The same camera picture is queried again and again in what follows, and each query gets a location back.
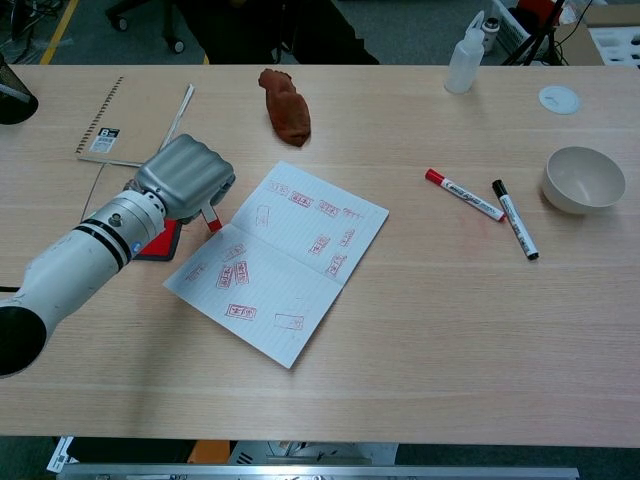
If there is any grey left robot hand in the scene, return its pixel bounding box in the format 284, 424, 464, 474
127, 133, 237, 225

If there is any red white rubber stamp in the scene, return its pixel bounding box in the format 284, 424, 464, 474
199, 199, 223, 234

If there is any red ink pad tray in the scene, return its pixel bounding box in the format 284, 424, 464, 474
133, 217, 181, 263

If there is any white stamped notebook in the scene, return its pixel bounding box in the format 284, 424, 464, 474
163, 160, 391, 370

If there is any brown spiral notebook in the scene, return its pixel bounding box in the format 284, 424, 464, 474
74, 75, 196, 169

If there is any clear ink pad lid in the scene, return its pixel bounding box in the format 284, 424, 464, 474
79, 162, 142, 224

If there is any reddish brown cloth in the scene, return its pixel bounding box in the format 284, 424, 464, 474
258, 67, 312, 148

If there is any black office chair base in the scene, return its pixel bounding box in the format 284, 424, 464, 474
104, 0, 187, 54

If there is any person in black clothes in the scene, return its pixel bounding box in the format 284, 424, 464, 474
174, 0, 381, 66

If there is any black mesh pen holder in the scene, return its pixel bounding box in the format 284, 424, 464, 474
0, 52, 40, 126

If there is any orange object under table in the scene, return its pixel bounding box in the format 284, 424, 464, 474
188, 439, 237, 465

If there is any red whiteboard marker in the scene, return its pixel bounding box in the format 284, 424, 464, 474
424, 168, 507, 224

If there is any translucent squeeze bottle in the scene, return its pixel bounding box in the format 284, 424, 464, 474
444, 10, 487, 95

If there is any white machine under table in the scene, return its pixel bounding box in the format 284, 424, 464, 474
228, 440, 399, 466

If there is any white printed label sheet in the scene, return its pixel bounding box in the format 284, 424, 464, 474
46, 436, 76, 474

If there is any black whiteboard marker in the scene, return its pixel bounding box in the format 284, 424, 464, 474
491, 179, 541, 262

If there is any small white black-capped bottle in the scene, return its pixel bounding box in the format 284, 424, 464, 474
482, 17, 501, 51

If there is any white plastic basket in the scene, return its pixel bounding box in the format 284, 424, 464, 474
492, 0, 556, 51

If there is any black tripod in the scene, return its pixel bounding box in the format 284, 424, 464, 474
501, 0, 569, 67

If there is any beige bowl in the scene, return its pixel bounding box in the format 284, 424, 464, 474
541, 145, 627, 216

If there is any brown cardboard box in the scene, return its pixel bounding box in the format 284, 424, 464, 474
553, 4, 640, 67

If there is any white foam packaging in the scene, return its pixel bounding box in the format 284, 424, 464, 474
587, 25, 640, 67

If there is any silver metal rail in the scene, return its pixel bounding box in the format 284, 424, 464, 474
55, 462, 581, 480

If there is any grey round cable grommet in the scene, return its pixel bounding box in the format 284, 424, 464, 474
538, 85, 581, 116

